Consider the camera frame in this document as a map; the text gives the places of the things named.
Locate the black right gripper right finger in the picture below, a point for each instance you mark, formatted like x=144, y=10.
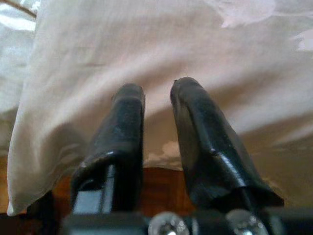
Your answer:
x=207, y=137

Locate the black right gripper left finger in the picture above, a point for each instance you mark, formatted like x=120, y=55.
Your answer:
x=122, y=137

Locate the plain cream cloth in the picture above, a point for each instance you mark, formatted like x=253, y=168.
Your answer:
x=134, y=44

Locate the grey floral bed sheet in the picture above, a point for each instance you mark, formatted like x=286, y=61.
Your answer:
x=14, y=49

